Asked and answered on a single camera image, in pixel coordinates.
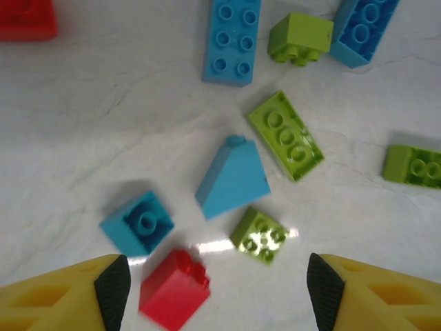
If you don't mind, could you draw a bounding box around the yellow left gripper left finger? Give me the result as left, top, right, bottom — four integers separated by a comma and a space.
0, 254, 132, 331

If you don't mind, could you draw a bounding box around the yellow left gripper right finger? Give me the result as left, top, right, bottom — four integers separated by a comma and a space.
307, 252, 441, 331

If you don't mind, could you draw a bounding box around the small red lego brick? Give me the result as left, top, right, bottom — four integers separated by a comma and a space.
0, 0, 59, 42
138, 248, 212, 327

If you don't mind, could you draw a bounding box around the small green lego brick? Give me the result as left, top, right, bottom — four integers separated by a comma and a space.
268, 12, 335, 67
229, 206, 291, 266

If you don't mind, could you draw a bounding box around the blue sloped lego brick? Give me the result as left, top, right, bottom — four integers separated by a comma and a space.
194, 134, 271, 221

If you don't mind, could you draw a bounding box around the long blue lego brick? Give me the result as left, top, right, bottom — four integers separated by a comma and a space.
201, 0, 262, 88

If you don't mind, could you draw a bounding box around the small blue lego brick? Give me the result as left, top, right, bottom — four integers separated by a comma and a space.
99, 190, 176, 258

